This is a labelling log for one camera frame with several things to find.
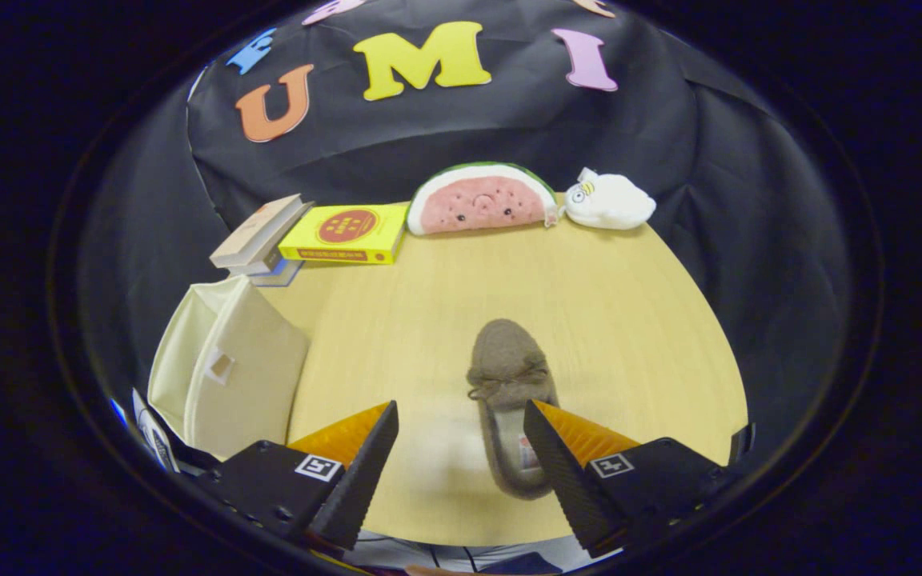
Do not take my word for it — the watermelon slice plush toy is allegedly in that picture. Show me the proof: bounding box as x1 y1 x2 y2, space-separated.
407 161 560 238

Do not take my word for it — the yellow book with red circle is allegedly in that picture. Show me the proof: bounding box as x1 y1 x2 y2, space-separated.
278 203 411 266

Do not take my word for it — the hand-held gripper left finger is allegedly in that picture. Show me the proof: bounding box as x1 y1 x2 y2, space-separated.
193 400 400 558

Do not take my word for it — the beige book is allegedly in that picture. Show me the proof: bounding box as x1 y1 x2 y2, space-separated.
210 193 307 270

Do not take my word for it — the blue book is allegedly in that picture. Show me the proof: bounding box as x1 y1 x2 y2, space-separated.
250 258 304 288

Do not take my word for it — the grey book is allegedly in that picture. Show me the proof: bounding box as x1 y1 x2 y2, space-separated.
227 202 315 277

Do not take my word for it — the white plush toy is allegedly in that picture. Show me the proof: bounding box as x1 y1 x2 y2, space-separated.
560 166 658 232

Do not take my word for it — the brown fuzzy shoe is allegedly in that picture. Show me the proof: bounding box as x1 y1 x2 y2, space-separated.
466 318 563 502

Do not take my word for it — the cream fabric storage box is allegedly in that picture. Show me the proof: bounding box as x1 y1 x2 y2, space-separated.
146 276 311 462

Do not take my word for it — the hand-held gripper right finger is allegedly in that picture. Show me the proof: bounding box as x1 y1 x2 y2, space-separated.
523 399 738 559

